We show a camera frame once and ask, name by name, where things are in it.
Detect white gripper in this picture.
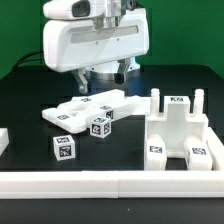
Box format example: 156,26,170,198
43,8,149,94

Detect white chair seat part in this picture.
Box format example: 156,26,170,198
144,88,208,158

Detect white flat chair part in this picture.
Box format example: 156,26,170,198
42,108,87,134

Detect white bar part upper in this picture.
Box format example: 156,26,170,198
58,89,124,112

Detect white long bar part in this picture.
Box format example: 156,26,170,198
76,96,142,123

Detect white flat plate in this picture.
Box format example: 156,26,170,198
132,97,151,115

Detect white tagged cube middle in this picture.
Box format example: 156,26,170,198
90,117,111,138

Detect white tagged cube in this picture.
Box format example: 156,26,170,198
90,117,111,138
53,135,76,161

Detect white tagged cube front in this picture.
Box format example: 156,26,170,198
53,135,76,161

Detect white left fence piece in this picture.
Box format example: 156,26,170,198
0,128,9,156

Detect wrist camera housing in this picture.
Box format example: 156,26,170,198
43,0,105,20

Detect black cables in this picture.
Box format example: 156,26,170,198
12,49,46,70

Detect white front fence rail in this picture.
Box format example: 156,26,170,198
0,171,224,199

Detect white fence rail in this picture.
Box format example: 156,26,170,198
206,127,224,171
0,171,224,199

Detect white right fence rail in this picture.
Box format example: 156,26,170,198
206,127,224,171

